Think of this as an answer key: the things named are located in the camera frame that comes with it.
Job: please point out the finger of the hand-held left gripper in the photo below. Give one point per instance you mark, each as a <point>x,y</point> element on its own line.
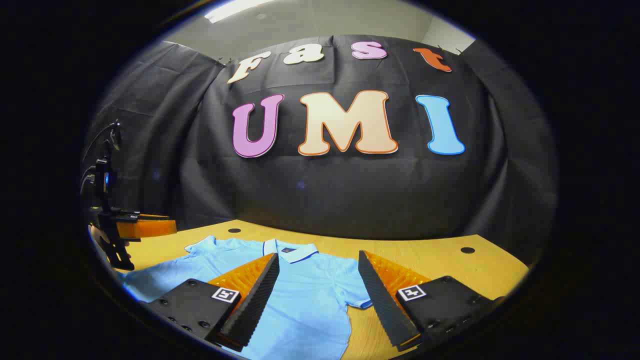
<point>150,227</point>

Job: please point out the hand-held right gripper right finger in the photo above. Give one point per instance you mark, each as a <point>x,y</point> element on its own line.
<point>382,305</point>

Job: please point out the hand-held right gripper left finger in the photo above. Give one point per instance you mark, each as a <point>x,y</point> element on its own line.
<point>255,305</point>

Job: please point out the light blue T-shirt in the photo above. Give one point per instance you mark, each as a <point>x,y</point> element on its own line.
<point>310,300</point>

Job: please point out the black backdrop cloth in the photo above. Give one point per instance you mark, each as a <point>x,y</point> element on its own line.
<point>325,190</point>

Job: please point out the white ceiling light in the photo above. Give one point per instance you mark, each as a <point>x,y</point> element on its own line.
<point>230,10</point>

